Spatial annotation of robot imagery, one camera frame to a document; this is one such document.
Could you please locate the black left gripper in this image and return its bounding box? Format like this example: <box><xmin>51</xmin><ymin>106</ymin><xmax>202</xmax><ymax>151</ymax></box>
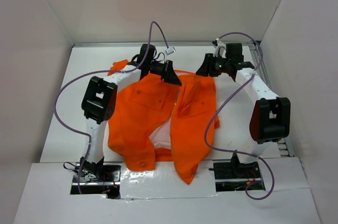
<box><xmin>147</xmin><ymin>60</ymin><xmax>181</xmax><ymax>86</ymax></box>

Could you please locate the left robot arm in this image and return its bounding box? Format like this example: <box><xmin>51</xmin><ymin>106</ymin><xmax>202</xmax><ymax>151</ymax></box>
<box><xmin>79</xmin><ymin>44</ymin><xmax>182</xmax><ymax>181</ymax></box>

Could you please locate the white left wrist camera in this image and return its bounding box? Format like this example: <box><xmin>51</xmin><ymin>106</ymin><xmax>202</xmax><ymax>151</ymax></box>
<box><xmin>165</xmin><ymin>47</ymin><xmax>176</xmax><ymax>55</ymax></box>

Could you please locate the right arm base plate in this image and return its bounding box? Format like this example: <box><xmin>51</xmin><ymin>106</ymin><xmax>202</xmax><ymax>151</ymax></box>
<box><xmin>209</xmin><ymin>154</ymin><xmax>265</xmax><ymax>192</ymax></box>

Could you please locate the white taped cover sheet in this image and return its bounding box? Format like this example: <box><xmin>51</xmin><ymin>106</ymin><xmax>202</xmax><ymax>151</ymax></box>
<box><xmin>119</xmin><ymin>161</ymin><xmax>218</xmax><ymax>200</ymax></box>

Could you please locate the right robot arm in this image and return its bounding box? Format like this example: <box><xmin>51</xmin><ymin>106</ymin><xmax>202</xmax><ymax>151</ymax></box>
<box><xmin>196</xmin><ymin>39</ymin><xmax>291</xmax><ymax>178</ymax></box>

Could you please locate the purple cable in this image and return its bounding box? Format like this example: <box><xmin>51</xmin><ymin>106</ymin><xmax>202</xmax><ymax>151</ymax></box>
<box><xmin>54</xmin><ymin>21</ymin><xmax>170</xmax><ymax>195</ymax></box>
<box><xmin>204</xmin><ymin>32</ymin><xmax>277</xmax><ymax>200</ymax></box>

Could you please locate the orange jacket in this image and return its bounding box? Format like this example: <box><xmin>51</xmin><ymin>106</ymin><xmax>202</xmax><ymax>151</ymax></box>
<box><xmin>108</xmin><ymin>71</ymin><xmax>220</xmax><ymax>184</ymax></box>

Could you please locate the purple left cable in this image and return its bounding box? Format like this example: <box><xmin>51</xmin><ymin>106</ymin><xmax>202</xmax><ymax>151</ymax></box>
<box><xmin>54</xmin><ymin>21</ymin><xmax>170</xmax><ymax>195</ymax></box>

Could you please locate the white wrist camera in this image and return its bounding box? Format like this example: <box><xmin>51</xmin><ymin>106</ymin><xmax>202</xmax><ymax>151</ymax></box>
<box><xmin>212</xmin><ymin>39</ymin><xmax>226</xmax><ymax>57</ymax></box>
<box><xmin>165</xmin><ymin>47</ymin><xmax>176</xmax><ymax>55</ymax></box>

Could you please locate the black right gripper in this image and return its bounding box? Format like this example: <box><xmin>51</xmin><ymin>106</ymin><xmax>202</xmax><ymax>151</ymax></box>
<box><xmin>196</xmin><ymin>53</ymin><xmax>231</xmax><ymax>77</ymax></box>

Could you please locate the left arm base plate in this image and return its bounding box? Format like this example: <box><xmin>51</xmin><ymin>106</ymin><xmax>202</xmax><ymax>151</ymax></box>
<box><xmin>63</xmin><ymin>162</ymin><xmax>121</xmax><ymax>200</ymax></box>

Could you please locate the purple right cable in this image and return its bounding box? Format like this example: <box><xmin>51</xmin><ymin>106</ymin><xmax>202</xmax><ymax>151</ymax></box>
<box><xmin>204</xmin><ymin>32</ymin><xmax>277</xmax><ymax>200</ymax></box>

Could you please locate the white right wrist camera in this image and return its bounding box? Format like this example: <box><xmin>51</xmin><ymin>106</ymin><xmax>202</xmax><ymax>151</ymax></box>
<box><xmin>212</xmin><ymin>39</ymin><xmax>226</xmax><ymax>57</ymax></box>

